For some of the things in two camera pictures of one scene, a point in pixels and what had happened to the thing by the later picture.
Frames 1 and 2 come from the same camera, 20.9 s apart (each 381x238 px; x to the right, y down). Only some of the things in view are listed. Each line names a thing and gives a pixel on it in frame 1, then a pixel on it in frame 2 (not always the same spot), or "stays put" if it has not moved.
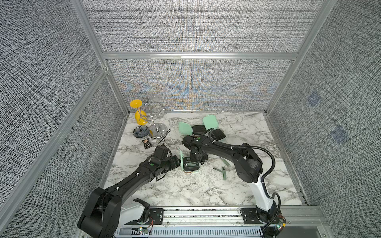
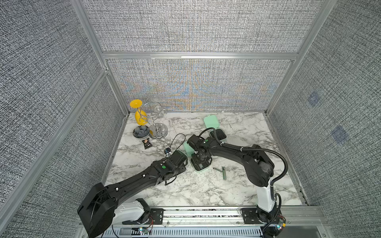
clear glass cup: (157, 103) stays put
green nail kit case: (195, 130) → (188, 151)
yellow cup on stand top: (136, 103) stays put
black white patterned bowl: (141, 132) stays put
